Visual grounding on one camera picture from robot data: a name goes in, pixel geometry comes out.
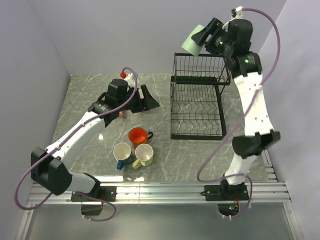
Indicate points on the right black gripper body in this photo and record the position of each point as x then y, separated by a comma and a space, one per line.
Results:
217, 44

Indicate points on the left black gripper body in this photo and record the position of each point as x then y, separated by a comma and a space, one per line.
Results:
121, 102

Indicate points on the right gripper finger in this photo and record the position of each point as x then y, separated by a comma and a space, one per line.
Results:
213, 26
203, 38

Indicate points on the pale green cup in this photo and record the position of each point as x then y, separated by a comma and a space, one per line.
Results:
190, 45

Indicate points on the orange mug black handle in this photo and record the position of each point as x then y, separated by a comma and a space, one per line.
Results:
138, 136

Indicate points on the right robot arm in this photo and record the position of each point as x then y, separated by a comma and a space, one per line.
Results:
240, 65

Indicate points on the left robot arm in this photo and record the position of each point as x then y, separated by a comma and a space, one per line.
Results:
50, 165

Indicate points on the yellow faceted mug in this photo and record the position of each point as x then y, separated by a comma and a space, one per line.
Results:
144, 156

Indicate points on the blue faceted mug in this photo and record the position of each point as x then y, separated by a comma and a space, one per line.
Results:
122, 152

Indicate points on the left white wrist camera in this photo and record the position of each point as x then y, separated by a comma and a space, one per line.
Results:
129, 77

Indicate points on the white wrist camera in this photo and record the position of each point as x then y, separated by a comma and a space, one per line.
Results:
236, 13
129, 77

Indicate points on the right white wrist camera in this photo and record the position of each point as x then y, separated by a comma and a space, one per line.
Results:
236, 13

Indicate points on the black wire dish rack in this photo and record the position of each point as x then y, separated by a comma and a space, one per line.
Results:
196, 87

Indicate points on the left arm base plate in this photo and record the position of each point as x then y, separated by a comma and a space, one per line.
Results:
102, 193

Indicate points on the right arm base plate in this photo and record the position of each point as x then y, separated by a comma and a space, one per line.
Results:
225, 193

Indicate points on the aluminium side rail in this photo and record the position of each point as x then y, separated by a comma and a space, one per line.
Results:
271, 165

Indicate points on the aluminium front rail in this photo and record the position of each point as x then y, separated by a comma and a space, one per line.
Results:
164, 193

